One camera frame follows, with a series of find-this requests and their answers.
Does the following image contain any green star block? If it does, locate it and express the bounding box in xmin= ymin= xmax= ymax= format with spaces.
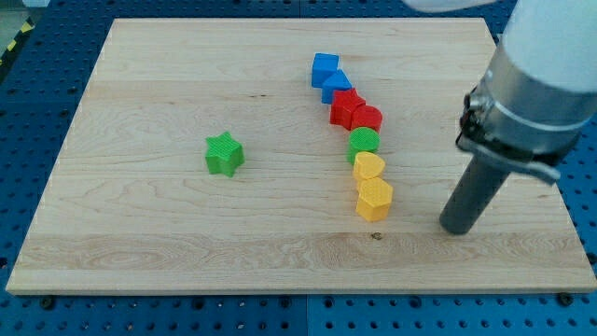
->
xmin=204 ymin=132 xmax=244 ymax=177

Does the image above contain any green circle block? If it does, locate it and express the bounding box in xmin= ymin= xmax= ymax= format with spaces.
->
xmin=346 ymin=127 xmax=381 ymax=164

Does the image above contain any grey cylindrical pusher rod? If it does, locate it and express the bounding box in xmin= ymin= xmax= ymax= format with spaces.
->
xmin=439 ymin=156 xmax=509 ymax=235

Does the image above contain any yellow hexagon block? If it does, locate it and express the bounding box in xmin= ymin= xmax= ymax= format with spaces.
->
xmin=355 ymin=177 xmax=394 ymax=222

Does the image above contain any yellow heart block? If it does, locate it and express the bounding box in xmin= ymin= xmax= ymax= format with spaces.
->
xmin=353 ymin=151 xmax=385 ymax=182

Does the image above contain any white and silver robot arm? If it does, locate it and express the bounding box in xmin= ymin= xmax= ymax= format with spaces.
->
xmin=456 ymin=0 xmax=596 ymax=184

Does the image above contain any blue triangle block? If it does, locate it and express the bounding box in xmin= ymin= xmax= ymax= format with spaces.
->
xmin=321 ymin=70 xmax=353 ymax=105

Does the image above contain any red star block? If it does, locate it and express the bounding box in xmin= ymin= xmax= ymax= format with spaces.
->
xmin=329 ymin=88 xmax=366 ymax=131

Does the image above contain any wooden board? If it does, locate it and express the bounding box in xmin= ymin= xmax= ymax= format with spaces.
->
xmin=7 ymin=19 xmax=596 ymax=295

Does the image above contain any blue cube block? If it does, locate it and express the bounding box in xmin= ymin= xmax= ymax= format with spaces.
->
xmin=311 ymin=52 xmax=340 ymax=88

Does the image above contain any red cylinder block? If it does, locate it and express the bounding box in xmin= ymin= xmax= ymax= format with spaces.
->
xmin=350 ymin=105 xmax=383 ymax=133

